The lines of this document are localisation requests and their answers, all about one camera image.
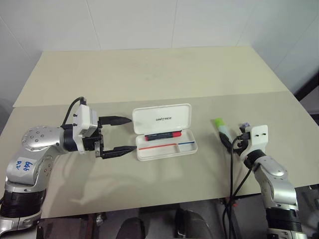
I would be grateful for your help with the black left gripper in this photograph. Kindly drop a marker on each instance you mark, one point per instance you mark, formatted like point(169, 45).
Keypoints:
point(89, 143)

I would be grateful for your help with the black furniture frame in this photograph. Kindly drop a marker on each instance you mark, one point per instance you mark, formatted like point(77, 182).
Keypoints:
point(309, 97)

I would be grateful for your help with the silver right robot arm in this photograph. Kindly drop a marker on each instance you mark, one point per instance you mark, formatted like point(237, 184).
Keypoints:
point(276, 179)

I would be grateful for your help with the white open pencil case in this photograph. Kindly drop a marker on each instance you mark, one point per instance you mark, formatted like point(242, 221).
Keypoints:
point(162, 119)

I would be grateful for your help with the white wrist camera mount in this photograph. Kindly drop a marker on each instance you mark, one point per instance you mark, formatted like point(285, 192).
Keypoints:
point(83, 117)
point(259, 135)

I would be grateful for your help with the small purple plug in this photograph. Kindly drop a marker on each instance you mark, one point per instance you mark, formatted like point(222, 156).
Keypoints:
point(244, 125)

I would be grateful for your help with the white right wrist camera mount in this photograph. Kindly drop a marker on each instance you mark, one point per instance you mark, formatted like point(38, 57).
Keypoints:
point(259, 135)

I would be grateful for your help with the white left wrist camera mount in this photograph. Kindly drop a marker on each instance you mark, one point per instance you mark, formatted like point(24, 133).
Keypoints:
point(83, 117)

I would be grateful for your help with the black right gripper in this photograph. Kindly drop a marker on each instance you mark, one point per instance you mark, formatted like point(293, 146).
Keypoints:
point(243, 141)

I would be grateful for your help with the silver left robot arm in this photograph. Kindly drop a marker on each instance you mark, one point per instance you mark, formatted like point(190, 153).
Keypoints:
point(35, 139)

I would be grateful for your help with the green capped pale marker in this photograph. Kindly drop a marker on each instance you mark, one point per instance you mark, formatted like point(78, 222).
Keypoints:
point(219, 122)

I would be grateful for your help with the dark rounded shape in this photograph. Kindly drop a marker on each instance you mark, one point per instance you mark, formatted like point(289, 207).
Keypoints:
point(192, 224)
point(132, 229)

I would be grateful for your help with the red marker with black cap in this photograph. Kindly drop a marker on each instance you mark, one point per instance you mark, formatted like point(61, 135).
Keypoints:
point(165, 136)

